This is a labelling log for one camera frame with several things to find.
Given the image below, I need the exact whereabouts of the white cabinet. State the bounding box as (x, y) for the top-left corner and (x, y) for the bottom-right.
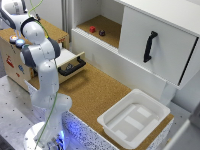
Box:
(70, 0), (200, 108)

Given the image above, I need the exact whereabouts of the wooden drawer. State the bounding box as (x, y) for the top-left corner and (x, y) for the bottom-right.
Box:
(54, 47), (87, 85)

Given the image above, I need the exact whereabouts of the purple block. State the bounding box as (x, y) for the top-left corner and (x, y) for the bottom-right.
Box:
(98, 29), (107, 37)

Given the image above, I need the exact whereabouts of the white plastic box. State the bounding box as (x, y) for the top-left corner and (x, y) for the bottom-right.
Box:
(96, 88), (172, 150)

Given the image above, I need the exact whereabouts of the white sliding door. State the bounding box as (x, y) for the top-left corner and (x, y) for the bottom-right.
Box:
(117, 5), (200, 87)

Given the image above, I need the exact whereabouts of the blue button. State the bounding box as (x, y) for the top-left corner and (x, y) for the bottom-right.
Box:
(15, 38), (27, 49)

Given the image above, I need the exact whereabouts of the wooden drawer box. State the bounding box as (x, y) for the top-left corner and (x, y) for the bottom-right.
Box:
(0, 18), (71, 93)

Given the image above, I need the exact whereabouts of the red button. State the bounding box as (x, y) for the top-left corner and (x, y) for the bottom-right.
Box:
(8, 34), (19, 45)

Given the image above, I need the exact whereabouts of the black drawer handle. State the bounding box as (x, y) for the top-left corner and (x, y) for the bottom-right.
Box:
(57, 56), (87, 77)

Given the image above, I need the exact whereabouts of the green cable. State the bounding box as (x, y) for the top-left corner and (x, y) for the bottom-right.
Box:
(27, 0), (61, 150)

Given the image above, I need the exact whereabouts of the black door handle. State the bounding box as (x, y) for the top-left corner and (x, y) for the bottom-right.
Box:
(142, 30), (159, 64)

